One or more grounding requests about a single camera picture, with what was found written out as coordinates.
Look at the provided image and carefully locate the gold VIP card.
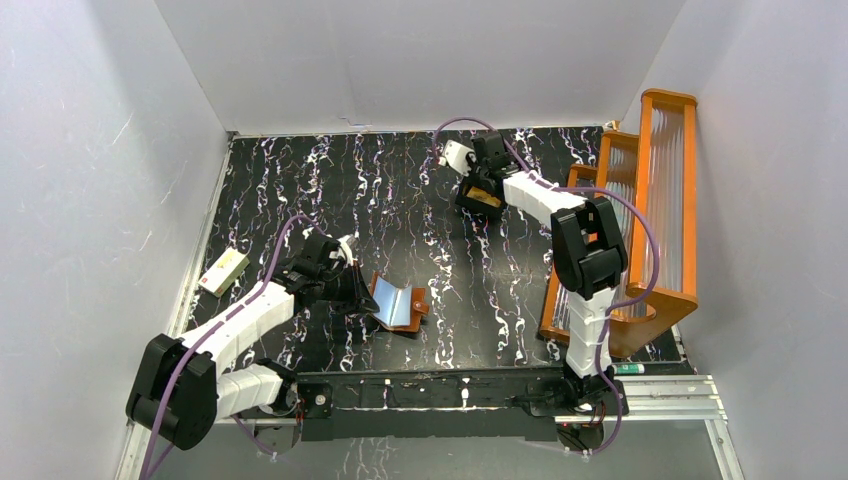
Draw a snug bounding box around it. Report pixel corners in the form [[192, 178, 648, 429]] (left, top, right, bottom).
[[465, 187, 501, 207]]

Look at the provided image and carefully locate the brown leather card holder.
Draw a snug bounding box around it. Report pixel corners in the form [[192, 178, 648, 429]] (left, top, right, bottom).
[[370, 272, 430, 334]]

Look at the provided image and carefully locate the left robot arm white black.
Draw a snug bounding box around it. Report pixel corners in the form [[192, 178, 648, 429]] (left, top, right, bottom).
[[125, 234, 380, 450]]

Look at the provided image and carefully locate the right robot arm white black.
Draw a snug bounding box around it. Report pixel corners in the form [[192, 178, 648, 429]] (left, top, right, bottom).
[[440, 131, 629, 414]]

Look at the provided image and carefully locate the black plastic card box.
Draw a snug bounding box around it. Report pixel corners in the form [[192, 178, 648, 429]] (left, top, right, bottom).
[[454, 175, 507, 218]]

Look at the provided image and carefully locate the small white green box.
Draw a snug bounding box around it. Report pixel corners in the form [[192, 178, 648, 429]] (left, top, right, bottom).
[[198, 248, 249, 298]]

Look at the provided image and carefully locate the orange wooden tiered rack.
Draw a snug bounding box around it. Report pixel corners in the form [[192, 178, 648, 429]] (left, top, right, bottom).
[[537, 88, 700, 360]]

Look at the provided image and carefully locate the green white marker pen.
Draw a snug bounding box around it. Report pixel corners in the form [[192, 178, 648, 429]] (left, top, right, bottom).
[[613, 363, 646, 375]]

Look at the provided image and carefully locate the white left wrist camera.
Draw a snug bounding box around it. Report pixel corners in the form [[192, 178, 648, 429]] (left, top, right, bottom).
[[330, 234, 359, 265]]

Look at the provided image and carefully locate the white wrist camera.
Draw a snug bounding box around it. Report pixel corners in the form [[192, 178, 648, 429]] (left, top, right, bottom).
[[330, 234, 359, 265], [438, 140, 473, 175]]

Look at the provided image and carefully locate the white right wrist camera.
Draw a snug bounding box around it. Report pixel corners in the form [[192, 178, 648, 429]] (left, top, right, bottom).
[[438, 140, 473, 175]]

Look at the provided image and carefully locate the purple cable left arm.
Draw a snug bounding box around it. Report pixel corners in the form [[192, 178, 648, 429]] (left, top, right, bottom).
[[137, 213, 333, 480]]

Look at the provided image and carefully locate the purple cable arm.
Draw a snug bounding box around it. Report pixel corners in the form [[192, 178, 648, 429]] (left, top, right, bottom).
[[137, 213, 333, 480], [431, 117, 662, 456]]

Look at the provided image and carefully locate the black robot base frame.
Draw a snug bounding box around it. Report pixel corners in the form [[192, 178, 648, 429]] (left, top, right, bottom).
[[235, 366, 627, 445]]

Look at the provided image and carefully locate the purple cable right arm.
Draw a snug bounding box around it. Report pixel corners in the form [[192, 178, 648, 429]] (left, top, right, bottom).
[[431, 117, 662, 456]]

